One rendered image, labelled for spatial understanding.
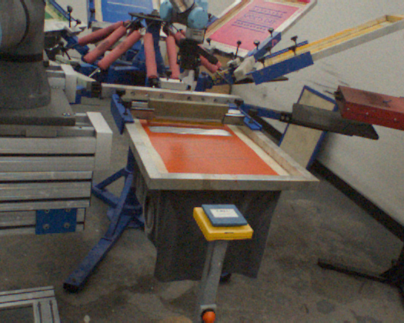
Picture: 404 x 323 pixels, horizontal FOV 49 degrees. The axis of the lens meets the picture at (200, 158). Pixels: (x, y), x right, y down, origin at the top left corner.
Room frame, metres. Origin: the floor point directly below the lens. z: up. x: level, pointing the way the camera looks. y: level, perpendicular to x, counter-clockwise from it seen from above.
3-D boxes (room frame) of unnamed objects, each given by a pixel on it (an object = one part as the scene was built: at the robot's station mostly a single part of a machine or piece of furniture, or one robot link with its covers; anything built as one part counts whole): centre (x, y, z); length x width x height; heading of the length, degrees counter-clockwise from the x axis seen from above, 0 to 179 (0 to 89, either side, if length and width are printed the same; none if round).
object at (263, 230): (1.37, -0.10, 0.74); 0.45 x 0.03 x 0.43; 112
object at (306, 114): (2.52, -0.27, 0.91); 1.34 x 0.40 x 0.08; 82
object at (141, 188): (1.52, 0.16, 0.79); 0.46 x 0.09 x 0.33; 22
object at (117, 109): (1.76, 0.35, 0.97); 0.30 x 0.05 x 0.07; 22
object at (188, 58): (1.83, 0.12, 1.26); 0.09 x 0.08 x 0.12; 112
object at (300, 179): (1.64, 0.01, 0.97); 0.79 x 0.58 x 0.04; 22
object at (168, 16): (1.75, 0.18, 1.41); 0.11 x 0.11 x 0.08; 36
